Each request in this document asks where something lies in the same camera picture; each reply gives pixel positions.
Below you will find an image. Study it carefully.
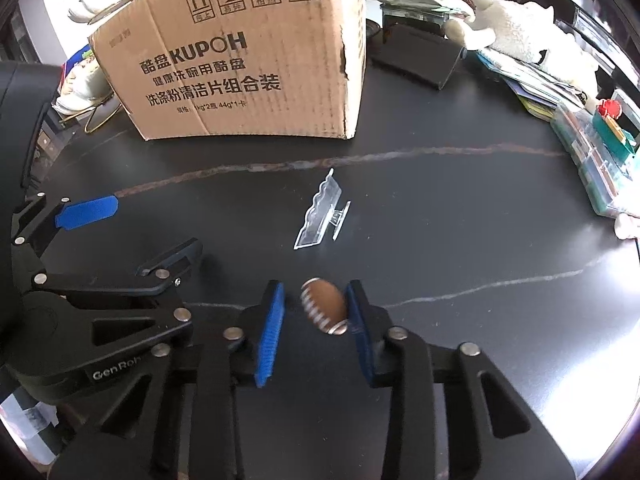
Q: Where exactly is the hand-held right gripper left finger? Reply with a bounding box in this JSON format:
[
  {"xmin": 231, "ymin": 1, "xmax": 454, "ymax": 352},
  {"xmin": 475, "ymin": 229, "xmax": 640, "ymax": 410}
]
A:
[{"xmin": 47, "ymin": 280, "xmax": 286, "ymax": 480}]

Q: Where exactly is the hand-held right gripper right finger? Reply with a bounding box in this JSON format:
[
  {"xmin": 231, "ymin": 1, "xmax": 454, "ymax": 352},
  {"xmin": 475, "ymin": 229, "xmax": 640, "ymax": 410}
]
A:
[{"xmin": 345, "ymin": 280, "xmax": 586, "ymax": 480}]

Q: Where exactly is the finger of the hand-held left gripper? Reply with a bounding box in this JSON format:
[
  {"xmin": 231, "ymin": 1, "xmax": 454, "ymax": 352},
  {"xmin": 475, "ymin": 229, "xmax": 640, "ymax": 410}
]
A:
[
  {"xmin": 10, "ymin": 195, "xmax": 121, "ymax": 292},
  {"xmin": 31, "ymin": 237, "xmax": 205, "ymax": 357}
]

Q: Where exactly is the mini brown football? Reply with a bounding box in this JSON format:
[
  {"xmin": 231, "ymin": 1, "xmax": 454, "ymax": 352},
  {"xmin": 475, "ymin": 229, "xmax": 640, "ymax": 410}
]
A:
[{"xmin": 299, "ymin": 278, "xmax": 349, "ymax": 336}]

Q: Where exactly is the clear glass dish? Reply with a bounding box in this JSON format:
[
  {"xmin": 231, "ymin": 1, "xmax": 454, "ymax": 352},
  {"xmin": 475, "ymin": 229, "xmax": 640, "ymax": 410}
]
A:
[{"xmin": 292, "ymin": 169, "xmax": 352, "ymax": 251}]

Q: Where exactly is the brown cardboard box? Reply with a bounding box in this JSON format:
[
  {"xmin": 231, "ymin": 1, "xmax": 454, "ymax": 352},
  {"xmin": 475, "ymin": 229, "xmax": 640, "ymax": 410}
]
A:
[{"xmin": 87, "ymin": 0, "xmax": 368, "ymax": 142}]

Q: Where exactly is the black marble desktop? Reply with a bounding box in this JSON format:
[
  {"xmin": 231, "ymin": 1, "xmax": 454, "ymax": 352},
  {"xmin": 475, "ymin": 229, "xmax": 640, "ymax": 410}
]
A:
[{"xmin": 30, "ymin": 0, "xmax": 640, "ymax": 480}]

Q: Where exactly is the white shell tiered stand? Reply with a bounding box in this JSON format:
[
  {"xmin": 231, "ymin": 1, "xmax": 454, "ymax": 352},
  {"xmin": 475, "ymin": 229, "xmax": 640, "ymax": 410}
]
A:
[{"xmin": 54, "ymin": 0, "xmax": 141, "ymax": 135}]

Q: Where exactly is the pile of snack packets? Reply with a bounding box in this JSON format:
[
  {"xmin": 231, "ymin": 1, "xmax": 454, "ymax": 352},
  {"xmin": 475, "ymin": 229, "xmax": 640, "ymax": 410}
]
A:
[{"xmin": 62, "ymin": 45, "xmax": 109, "ymax": 96}]

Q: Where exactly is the stack of plastic cases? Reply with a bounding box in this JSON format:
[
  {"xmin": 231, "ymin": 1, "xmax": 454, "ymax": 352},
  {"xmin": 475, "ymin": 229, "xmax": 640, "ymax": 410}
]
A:
[{"xmin": 549, "ymin": 102, "xmax": 640, "ymax": 219}]

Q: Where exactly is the black box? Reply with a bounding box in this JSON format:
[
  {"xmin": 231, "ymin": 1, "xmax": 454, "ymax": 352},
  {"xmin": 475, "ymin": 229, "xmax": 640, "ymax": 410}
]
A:
[{"xmin": 367, "ymin": 22, "xmax": 469, "ymax": 92}]

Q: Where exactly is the pile of papers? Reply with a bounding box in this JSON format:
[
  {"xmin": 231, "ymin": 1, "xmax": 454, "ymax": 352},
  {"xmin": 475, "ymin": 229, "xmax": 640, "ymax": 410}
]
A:
[{"xmin": 474, "ymin": 47, "xmax": 591, "ymax": 121}]

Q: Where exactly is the green toy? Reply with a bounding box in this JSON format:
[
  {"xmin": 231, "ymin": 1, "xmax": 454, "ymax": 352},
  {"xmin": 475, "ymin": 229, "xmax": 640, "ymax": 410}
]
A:
[{"xmin": 592, "ymin": 99, "xmax": 639, "ymax": 164}]

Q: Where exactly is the white plush sheep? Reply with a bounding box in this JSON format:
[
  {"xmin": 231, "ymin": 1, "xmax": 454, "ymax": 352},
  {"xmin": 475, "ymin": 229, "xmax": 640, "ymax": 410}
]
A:
[{"xmin": 444, "ymin": 0, "xmax": 601, "ymax": 106}]

